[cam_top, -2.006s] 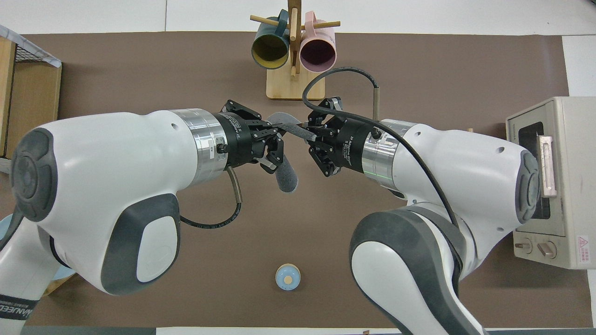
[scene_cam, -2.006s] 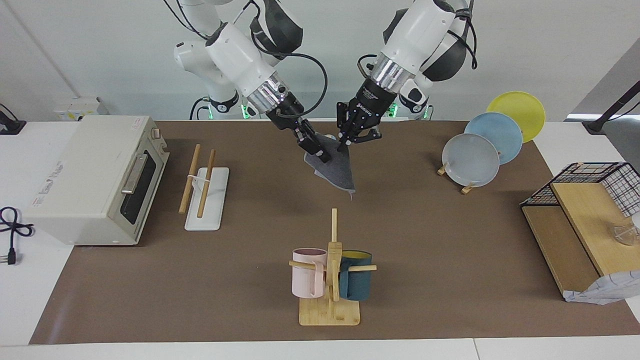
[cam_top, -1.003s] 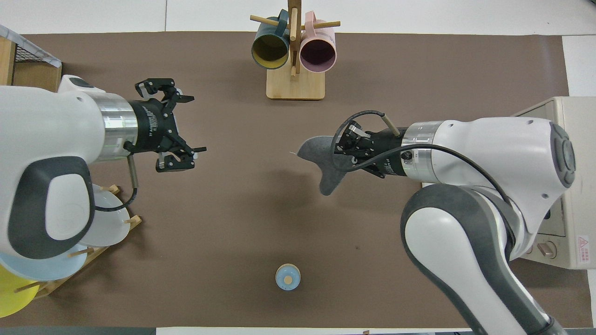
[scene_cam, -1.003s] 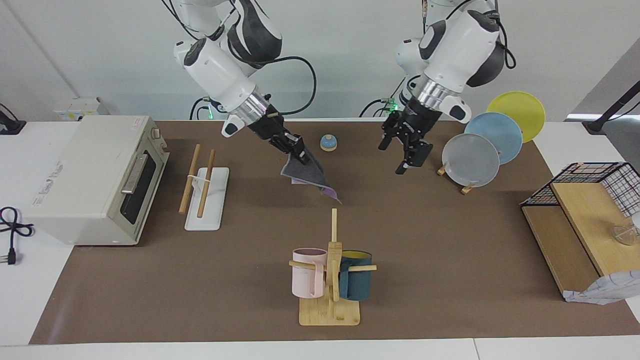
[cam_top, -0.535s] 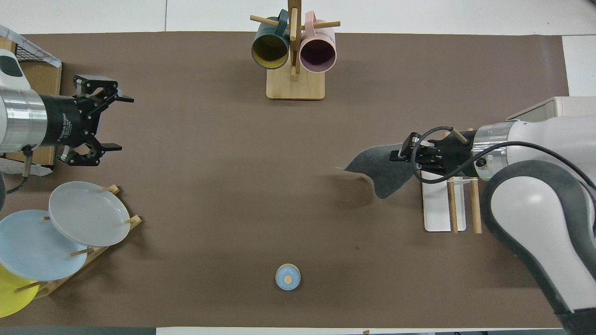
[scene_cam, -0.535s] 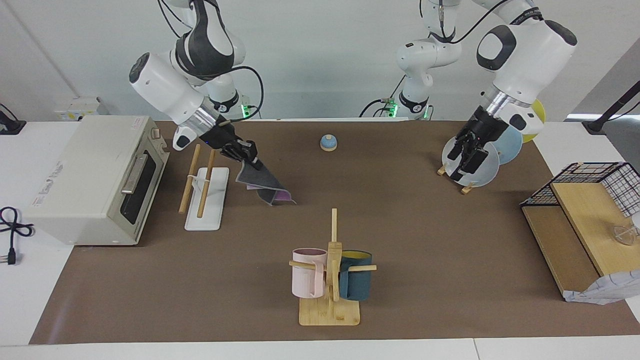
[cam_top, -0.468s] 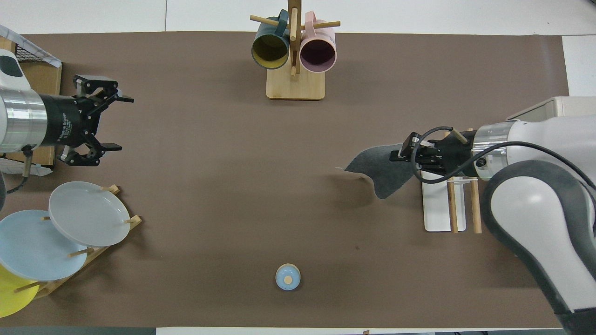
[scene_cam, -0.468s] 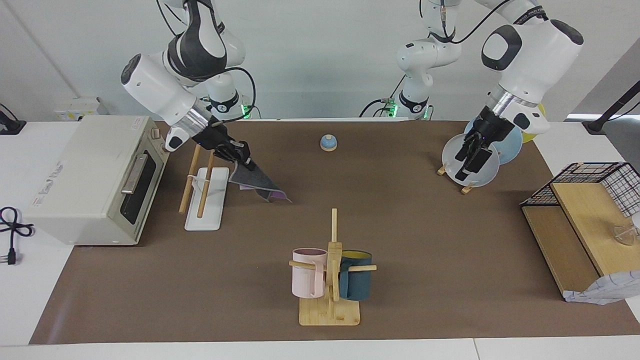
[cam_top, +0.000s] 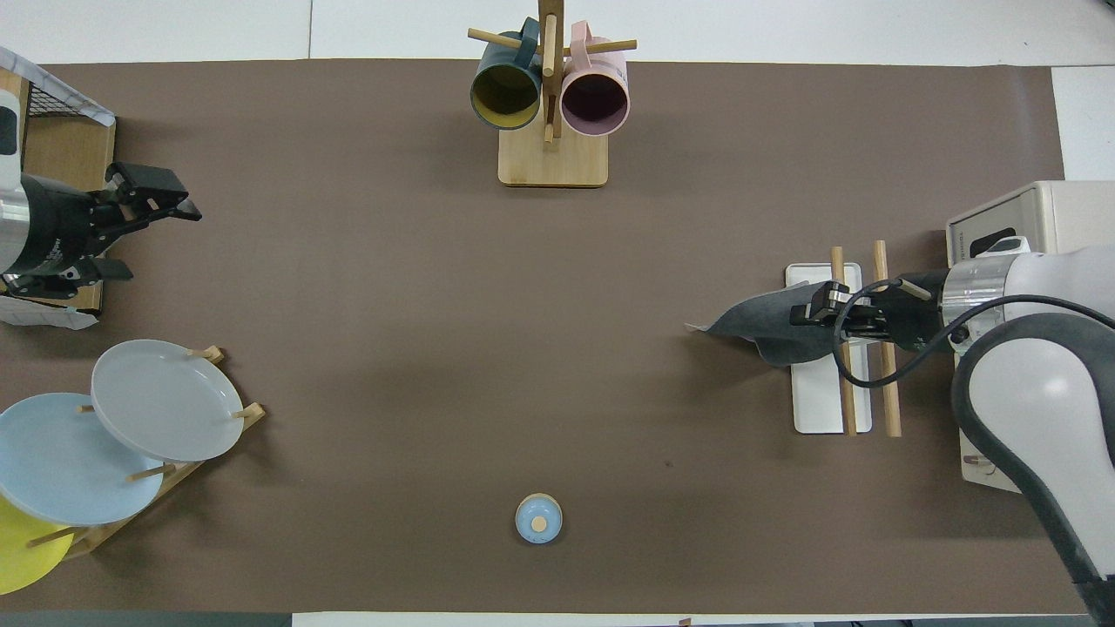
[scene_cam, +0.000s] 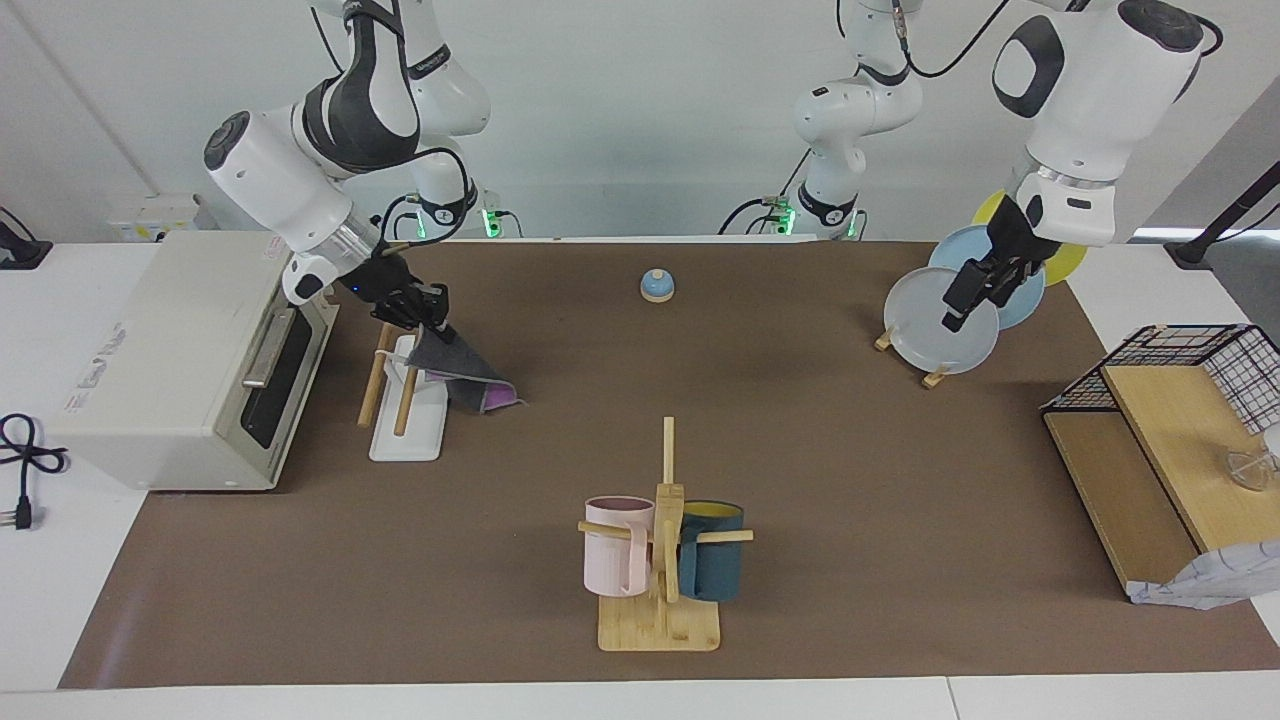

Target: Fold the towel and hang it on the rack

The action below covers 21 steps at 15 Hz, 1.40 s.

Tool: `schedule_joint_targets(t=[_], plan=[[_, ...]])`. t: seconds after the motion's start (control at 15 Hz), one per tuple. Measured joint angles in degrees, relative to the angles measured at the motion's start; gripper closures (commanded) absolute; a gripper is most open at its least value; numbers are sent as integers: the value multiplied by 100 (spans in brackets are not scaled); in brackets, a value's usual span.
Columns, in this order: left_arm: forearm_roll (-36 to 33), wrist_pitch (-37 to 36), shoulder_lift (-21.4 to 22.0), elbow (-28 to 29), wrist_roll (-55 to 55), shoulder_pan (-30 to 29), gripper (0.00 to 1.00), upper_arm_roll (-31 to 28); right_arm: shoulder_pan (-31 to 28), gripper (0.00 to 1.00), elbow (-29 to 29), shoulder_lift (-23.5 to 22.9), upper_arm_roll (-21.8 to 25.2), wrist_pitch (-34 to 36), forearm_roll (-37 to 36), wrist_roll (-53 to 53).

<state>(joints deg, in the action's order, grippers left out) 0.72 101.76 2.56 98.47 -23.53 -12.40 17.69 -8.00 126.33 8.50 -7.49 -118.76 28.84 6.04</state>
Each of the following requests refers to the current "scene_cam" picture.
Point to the wooden shelf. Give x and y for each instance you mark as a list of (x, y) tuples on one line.
[(1170, 430)]

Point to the yellow plate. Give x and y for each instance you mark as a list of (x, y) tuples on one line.
[(1070, 258)]

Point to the white wall socket box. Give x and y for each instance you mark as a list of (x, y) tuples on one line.
[(150, 215)]

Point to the white patterned cloth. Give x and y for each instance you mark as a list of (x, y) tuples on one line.
[(1210, 585)]

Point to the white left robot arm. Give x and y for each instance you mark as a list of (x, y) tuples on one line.
[(1090, 100)]

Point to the black clamp mount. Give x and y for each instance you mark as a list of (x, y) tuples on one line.
[(20, 250)]

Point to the beige toaster oven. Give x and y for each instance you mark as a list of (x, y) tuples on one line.
[(170, 360)]

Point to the brown table mat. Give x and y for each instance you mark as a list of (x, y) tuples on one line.
[(700, 400)]

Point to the pink mug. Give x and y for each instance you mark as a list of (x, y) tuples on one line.
[(608, 560)]

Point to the small blue call bell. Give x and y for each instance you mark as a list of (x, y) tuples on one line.
[(657, 288)]

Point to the light blue plate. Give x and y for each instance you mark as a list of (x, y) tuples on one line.
[(960, 250)]

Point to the wooden mug tree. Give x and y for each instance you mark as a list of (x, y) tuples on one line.
[(660, 625)]

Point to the purple and grey towel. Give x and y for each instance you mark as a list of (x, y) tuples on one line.
[(460, 370)]

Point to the clear glass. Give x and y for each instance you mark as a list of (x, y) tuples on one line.
[(1245, 468)]

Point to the white towel rack wooden bars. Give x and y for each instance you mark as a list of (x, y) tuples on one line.
[(405, 440)]

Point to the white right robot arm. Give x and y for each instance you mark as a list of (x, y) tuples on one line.
[(280, 180)]

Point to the wooden plate rack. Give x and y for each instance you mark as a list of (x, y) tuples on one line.
[(936, 378)]

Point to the grey plate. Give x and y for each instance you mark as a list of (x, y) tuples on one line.
[(920, 330)]

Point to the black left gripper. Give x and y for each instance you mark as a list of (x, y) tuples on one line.
[(1018, 240)]

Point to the dark teal mug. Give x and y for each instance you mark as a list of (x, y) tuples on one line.
[(712, 565)]

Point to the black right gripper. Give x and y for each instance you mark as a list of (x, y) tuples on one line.
[(388, 288)]

